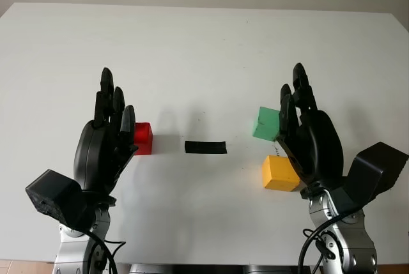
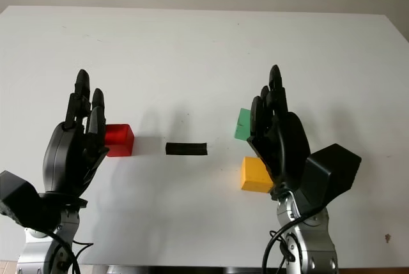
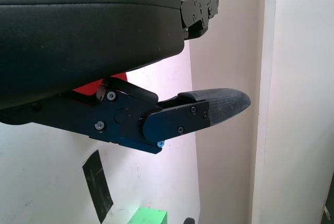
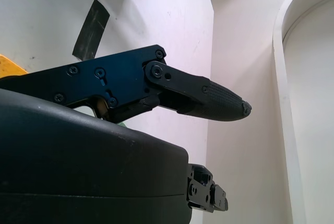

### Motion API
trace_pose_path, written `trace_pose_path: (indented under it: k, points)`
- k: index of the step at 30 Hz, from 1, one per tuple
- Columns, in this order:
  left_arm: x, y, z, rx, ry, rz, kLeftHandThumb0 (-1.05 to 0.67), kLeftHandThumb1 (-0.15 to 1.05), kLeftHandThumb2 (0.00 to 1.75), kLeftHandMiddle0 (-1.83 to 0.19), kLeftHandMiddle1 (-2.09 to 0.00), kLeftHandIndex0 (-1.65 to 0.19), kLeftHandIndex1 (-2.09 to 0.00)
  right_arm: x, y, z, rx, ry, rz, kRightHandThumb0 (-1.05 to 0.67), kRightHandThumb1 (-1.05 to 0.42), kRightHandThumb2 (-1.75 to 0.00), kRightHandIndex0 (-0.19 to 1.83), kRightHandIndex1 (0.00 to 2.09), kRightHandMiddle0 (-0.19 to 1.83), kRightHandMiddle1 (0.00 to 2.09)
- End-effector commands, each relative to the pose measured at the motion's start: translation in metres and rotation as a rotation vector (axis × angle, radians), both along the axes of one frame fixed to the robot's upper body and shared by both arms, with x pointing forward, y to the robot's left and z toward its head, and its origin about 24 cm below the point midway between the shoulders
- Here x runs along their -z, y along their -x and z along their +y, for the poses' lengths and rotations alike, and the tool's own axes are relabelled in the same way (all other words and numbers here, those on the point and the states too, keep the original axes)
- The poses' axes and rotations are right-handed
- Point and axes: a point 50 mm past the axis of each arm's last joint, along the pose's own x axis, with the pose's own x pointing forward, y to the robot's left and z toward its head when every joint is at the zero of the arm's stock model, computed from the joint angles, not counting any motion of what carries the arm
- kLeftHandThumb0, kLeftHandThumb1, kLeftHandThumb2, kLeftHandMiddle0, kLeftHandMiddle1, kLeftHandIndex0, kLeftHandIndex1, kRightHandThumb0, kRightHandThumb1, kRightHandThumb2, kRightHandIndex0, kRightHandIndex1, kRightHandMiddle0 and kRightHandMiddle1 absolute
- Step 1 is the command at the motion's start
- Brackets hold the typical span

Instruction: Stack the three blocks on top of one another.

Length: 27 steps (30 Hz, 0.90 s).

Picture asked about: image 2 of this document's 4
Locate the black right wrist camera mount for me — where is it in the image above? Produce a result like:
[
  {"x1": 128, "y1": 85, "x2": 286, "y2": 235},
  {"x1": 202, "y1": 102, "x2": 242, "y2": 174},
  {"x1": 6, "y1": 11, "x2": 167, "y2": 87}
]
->
[{"x1": 299, "y1": 142, "x2": 363, "y2": 224}]

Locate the yellow wooden block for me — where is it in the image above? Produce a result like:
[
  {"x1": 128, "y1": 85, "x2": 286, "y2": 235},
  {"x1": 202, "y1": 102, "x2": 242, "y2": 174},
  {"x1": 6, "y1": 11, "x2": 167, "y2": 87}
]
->
[{"x1": 240, "y1": 156, "x2": 275, "y2": 194}]

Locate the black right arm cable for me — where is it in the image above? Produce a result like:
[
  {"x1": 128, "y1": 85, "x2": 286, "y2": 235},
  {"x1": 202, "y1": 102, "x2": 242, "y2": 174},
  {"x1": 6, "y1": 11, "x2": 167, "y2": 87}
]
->
[{"x1": 261, "y1": 205, "x2": 324, "y2": 274}]

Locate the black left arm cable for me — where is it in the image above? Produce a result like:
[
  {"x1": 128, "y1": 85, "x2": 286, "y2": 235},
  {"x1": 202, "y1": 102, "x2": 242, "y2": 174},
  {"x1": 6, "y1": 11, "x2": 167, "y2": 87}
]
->
[{"x1": 40, "y1": 227, "x2": 95, "y2": 274}]

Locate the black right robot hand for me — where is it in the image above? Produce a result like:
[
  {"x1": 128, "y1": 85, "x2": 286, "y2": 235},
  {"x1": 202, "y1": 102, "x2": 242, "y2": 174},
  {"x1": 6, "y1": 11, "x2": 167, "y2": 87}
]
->
[{"x1": 246, "y1": 64, "x2": 313, "y2": 201}]

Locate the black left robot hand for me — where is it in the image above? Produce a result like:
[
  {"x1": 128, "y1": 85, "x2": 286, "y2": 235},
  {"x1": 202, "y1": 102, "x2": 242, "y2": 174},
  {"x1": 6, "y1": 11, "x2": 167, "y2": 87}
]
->
[{"x1": 38, "y1": 68, "x2": 110, "y2": 209}]

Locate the black flat rectangular tile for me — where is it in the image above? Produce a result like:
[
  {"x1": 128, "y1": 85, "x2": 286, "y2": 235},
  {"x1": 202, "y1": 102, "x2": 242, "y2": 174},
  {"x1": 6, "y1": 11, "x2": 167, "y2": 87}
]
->
[{"x1": 165, "y1": 141, "x2": 209, "y2": 157}]

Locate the red wooden block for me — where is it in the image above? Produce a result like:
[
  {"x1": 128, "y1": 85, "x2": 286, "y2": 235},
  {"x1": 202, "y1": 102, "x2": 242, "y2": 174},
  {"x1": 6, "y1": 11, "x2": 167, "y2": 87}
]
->
[{"x1": 104, "y1": 123, "x2": 135, "y2": 158}]

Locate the green wooden block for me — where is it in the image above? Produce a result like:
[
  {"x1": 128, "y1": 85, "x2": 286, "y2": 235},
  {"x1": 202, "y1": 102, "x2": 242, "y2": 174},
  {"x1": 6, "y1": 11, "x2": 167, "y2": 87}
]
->
[{"x1": 233, "y1": 107, "x2": 256, "y2": 142}]

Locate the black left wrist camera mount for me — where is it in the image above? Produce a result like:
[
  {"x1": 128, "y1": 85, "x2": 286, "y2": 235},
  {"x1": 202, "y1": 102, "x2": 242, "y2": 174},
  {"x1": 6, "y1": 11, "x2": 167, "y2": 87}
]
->
[{"x1": 0, "y1": 170, "x2": 63, "y2": 234}]

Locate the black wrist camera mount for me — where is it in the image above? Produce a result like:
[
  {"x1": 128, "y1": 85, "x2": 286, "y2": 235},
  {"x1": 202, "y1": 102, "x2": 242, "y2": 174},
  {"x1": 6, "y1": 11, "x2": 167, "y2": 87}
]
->
[
  {"x1": 0, "y1": 170, "x2": 63, "y2": 234},
  {"x1": 299, "y1": 142, "x2": 363, "y2": 224}
]

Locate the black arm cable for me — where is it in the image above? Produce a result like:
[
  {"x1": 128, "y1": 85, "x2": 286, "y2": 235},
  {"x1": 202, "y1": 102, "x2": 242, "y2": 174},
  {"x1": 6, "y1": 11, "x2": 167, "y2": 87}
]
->
[
  {"x1": 261, "y1": 205, "x2": 324, "y2": 274},
  {"x1": 40, "y1": 227, "x2": 95, "y2": 274}
]

